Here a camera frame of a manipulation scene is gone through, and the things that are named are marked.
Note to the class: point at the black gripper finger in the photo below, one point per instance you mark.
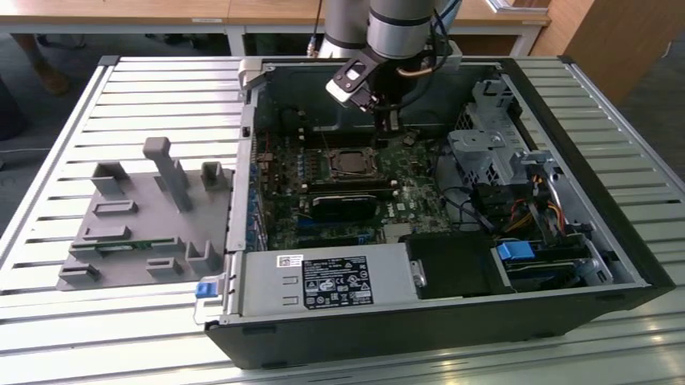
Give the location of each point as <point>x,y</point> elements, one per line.
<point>395,120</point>
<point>383,120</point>

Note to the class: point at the black RAM slot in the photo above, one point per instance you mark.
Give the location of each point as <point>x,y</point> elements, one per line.
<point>350,133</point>
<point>350,145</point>
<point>350,141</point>
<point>347,189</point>
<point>347,193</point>
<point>347,185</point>
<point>347,181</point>
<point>350,137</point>

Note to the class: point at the CPU socket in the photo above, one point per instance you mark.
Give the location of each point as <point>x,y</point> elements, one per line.
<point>330,175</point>

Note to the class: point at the black expansion slot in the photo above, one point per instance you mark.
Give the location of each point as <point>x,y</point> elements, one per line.
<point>320,241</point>

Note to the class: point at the silver disk bay cage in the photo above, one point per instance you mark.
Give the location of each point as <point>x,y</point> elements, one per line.
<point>475,140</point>

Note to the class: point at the green motherboard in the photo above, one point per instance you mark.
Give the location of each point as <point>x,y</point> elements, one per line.
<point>417,188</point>

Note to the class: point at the pale blue teach pendant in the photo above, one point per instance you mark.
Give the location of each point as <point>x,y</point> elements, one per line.
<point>454,10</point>

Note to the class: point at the silver chipset heatsink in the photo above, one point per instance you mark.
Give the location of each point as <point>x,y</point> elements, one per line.
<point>398,232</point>

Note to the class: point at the white document tray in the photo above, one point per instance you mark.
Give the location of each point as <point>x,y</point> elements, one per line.
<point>502,3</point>

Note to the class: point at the silver power supply unit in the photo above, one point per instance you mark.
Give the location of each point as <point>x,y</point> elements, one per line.
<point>390,272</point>

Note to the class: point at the blue disk carrier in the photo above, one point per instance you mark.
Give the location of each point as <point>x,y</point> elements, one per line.
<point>515,252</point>

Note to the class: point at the wooden cabinet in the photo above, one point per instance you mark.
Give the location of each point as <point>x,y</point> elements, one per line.
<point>615,48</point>

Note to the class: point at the grey parts rack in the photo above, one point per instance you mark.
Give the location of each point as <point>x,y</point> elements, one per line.
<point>149,224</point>

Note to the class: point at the black PC case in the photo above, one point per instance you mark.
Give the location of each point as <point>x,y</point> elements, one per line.
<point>427,333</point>

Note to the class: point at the blue case latch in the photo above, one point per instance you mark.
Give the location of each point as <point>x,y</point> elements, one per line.
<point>206,290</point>

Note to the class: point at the green RAM stick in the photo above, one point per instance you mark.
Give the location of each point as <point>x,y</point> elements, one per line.
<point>139,244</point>

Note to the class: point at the brown wooden leg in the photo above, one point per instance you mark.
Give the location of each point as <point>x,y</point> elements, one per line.
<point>43,68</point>

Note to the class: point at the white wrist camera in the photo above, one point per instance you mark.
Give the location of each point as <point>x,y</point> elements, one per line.
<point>344,82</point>

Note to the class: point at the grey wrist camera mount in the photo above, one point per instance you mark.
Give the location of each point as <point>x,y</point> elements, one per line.
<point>454,54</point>

